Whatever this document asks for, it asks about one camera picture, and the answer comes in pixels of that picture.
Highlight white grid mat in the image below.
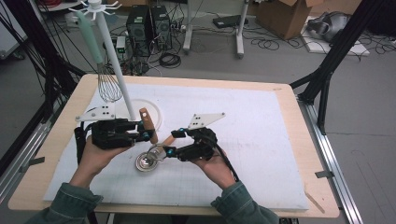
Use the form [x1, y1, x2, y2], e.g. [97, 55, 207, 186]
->
[43, 83, 309, 211]

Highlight loose black floor cables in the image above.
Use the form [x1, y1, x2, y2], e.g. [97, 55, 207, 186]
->
[248, 27, 312, 52]

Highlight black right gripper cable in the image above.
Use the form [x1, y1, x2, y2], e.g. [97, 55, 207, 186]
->
[213, 136, 240, 183]

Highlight red cable coil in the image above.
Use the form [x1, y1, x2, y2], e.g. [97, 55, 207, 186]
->
[36, 0, 64, 8]

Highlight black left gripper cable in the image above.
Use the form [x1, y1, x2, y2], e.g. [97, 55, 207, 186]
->
[74, 120, 94, 164]

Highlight black metal frame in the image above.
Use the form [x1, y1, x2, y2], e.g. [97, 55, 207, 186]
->
[289, 0, 387, 136]
[0, 0, 87, 122]

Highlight white foam board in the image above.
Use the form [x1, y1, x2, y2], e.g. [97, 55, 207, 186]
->
[300, 15, 372, 57]

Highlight grey metal bracket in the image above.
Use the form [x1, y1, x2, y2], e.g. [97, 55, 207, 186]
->
[20, 156, 46, 174]
[314, 170, 335, 179]

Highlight flat black device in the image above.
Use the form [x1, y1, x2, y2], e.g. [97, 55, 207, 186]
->
[212, 14, 249, 30]

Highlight grey bag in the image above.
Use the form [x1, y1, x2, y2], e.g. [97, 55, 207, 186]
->
[306, 11, 351, 43]

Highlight white box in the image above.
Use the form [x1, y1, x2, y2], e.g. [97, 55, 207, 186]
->
[64, 12, 82, 29]

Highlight white metal stand frame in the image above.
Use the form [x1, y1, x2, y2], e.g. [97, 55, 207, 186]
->
[182, 0, 250, 60]

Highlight coiled black cable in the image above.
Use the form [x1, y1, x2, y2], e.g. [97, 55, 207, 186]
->
[158, 51, 182, 69]

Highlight small white device green display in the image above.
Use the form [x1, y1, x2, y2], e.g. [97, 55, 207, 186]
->
[115, 35, 127, 54]

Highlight person's right hand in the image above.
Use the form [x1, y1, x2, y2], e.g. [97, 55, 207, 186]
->
[190, 146, 237, 190]

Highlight aluminium rail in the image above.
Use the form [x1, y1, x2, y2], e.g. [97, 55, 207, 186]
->
[297, 99, 363, 224]
[0, 102, 64, 203]

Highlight black computer tower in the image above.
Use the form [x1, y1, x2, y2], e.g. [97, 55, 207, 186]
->
[125, 4, 153, 57]
[150, 5, 172, 48]

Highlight small mesh strainer wooden handle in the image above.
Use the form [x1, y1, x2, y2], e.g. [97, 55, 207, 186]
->
[138, 106, 168, 162]

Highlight cardboard box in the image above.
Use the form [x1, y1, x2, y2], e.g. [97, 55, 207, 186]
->
[255, 0, 325, 41]

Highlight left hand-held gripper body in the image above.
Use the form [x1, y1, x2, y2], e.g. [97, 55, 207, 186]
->
[75, 105, 135, 149]

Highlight whisk with mint green handle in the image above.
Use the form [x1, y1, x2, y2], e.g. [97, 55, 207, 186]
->
[76, 10, 123, 104]

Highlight white hook stand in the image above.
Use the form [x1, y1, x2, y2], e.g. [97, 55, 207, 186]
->
[68, 0, 163, 133]

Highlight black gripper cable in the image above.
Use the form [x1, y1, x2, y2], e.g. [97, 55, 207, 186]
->
[213, 136, 240, 183]
[74, 120, 94, 164]

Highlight person's left hand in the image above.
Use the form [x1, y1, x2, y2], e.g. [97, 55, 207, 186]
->
[68, 136, 134, 189]

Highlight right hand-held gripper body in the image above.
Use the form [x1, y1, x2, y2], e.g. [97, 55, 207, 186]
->
[177, 112, 226, 162]

